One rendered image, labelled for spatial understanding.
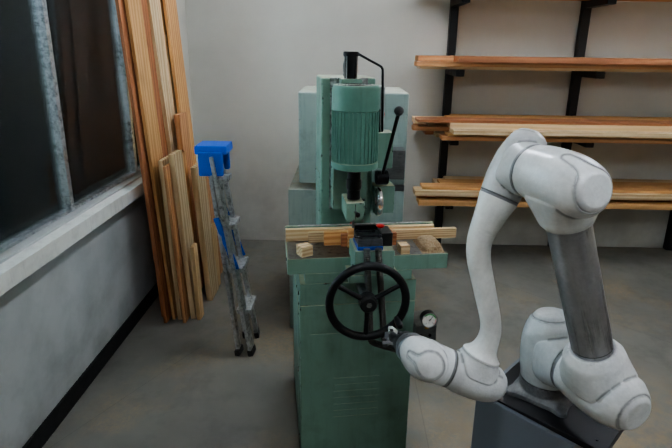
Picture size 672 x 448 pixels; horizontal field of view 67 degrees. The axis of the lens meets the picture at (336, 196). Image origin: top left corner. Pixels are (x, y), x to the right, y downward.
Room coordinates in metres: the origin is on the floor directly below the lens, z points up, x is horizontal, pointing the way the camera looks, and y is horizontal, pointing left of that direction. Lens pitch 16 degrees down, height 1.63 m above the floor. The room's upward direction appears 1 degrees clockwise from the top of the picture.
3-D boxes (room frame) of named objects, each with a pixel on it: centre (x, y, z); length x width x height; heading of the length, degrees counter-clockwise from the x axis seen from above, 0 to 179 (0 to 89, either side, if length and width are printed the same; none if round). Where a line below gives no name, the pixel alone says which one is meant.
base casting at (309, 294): (1.99, -0.05, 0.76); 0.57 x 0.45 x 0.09; 8
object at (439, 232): (1.88, -0.19, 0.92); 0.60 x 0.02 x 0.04; 98
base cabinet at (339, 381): (1.99, -0.05, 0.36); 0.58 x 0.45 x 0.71; 8
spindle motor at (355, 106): (1.87, -0.07, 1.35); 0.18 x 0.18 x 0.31
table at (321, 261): (1.76, -0.12, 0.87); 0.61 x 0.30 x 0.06; 98
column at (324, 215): (2.16, -0.03, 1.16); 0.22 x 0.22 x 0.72; 8
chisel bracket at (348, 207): (1.89, -0.07, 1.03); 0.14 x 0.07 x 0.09; 8
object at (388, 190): (2.07, -0.20, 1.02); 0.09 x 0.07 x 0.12; 98
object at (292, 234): (1.89, -0.10, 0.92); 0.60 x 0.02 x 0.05; 98
